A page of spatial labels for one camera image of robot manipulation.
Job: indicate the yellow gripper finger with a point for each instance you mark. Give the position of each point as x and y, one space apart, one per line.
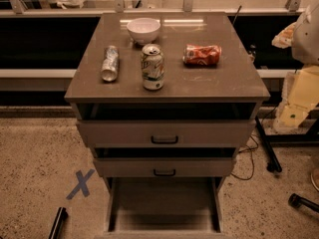
288 118
284 39

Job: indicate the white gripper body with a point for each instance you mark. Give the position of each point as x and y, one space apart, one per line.
306 37

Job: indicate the red coke can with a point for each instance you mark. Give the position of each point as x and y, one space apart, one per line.
201 55

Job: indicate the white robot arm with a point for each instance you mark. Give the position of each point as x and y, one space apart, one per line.
305 44

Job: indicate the grey three-drawer cabinet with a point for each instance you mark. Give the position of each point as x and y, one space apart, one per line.
232 80

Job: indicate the upright green white soda can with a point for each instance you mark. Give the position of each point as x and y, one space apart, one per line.
152 64

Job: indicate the silver can lying down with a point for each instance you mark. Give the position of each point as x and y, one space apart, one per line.
110 65

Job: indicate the open bottom drawer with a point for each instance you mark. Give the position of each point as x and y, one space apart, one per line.
163 208

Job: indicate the black stand leg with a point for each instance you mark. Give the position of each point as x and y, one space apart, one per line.
273 164

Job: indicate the black wheel leg right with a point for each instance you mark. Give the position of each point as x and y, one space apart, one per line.
297 201

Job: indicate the white ceramic bowl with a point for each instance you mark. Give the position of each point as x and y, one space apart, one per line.
144 30

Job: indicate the blue tape cross mark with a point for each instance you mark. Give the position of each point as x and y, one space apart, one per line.
81 184

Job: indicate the black bar lower left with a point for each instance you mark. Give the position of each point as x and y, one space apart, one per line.
57 226

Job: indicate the middle drawer with black handle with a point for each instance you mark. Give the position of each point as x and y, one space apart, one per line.
165 162

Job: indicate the drawer with black handle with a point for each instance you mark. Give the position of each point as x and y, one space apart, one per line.
165 162
165 124

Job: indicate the top drawer with black handle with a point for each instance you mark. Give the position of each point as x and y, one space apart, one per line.
165 124

